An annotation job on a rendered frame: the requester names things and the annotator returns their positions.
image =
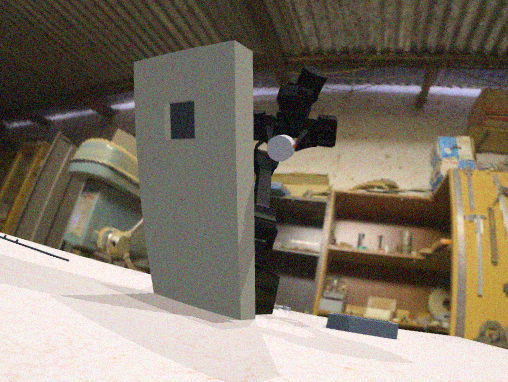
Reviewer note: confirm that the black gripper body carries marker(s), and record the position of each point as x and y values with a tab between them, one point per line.
291	123

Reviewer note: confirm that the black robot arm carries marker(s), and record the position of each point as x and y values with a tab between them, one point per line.
293	97

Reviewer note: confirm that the white cylinder with two slots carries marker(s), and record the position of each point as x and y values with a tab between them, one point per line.
280	148

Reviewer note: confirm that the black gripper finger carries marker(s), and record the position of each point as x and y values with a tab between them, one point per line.
267	128
308	136

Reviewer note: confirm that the grey panel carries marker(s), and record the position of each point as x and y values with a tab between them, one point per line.
195	154

